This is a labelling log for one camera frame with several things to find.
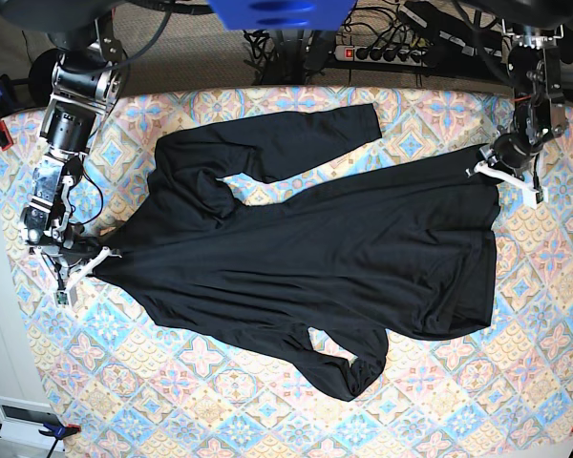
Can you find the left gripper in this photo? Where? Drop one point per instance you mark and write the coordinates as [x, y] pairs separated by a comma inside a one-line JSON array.
[[509, 160]]

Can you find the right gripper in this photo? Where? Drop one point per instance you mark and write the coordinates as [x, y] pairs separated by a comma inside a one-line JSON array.
[[66, 267]]

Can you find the black t-shirt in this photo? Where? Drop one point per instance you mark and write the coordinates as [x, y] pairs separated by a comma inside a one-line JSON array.
[[319, 279]]

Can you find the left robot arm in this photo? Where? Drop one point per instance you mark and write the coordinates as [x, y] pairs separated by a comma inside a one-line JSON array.
[[540, 91]]

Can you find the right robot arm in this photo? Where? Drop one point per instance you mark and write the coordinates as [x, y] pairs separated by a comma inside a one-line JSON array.
[[85, 82]]

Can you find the patterned tablecloth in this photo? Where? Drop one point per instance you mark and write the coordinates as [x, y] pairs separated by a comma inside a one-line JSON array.
[[137, 390]]

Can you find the lower left table clamp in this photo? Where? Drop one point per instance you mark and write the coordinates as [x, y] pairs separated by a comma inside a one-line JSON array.
[[52, 431]]

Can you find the white power strip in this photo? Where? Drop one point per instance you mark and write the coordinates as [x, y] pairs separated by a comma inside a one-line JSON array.
[[398, 55]]

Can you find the black round stool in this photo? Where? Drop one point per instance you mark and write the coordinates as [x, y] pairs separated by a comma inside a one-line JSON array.
[[40, 78]]

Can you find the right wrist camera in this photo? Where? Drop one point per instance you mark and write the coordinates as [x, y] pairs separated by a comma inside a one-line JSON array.
[[65, 297]]

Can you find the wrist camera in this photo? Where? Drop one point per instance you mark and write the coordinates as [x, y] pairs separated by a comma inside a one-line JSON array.
[[535, 197], [65, 297]]

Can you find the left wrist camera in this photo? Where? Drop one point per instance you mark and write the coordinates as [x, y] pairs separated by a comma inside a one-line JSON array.
[[535, 197]]

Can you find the white wall outlet box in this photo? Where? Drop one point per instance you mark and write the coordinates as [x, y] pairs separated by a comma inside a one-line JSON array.
[[21, 422]]

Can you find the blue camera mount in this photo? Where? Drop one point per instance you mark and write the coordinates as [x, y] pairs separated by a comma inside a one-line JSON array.
[[321, 15]]

